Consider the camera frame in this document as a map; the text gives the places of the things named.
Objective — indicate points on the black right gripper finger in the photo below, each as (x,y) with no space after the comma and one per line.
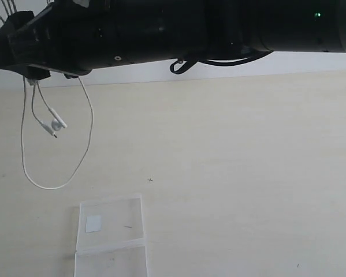
(13,23)
(33,73)

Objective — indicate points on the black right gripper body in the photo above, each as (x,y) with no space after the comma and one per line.
(76,37)

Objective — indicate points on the clear plastic storage box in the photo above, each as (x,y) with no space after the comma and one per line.
(110,238)

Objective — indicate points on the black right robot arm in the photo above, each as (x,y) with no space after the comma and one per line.
(240,32)

